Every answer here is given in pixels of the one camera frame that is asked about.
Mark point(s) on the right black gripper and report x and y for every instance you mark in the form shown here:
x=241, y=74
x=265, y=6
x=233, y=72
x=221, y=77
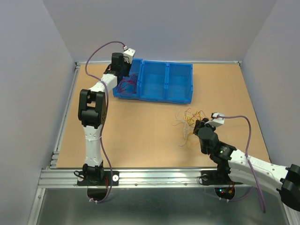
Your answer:
x=200, y=123

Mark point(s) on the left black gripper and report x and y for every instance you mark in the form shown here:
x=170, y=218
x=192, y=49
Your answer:
x=129, y=65

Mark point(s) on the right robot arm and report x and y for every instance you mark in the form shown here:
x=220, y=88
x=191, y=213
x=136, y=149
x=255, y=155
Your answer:
x=237, y=166

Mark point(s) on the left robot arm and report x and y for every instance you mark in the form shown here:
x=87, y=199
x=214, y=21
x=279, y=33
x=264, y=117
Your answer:
x=92, y=112

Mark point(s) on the left blue bin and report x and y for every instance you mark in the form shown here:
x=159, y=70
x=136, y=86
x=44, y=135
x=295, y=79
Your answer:
x=128, y=88

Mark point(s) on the blue bin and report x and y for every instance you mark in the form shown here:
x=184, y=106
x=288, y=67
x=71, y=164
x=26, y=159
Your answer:
x=179, y=87
x=128, y=88
x=152, y=85

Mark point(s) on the middle blue bin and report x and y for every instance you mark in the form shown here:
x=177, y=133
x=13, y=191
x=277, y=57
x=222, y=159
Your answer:
x=152, y=85

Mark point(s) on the right blue bin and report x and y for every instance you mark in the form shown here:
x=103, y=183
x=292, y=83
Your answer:
x=179, y=87

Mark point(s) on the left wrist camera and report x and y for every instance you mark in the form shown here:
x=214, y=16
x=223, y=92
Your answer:
x=129, y=54

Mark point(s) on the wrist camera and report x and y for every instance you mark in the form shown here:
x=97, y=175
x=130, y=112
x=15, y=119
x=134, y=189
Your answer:
x=129, y=54
x=217, y=119

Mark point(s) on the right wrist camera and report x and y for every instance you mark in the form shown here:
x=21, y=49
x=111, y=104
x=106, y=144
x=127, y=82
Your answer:
x=217, y=119

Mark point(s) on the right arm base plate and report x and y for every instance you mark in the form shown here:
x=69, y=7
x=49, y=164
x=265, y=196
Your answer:
x=214, y=177

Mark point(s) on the aluminium front rail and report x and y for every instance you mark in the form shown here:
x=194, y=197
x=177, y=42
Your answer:
x=130, y=178

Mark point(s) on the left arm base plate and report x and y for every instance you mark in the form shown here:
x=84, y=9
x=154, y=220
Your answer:
x=109, y=179

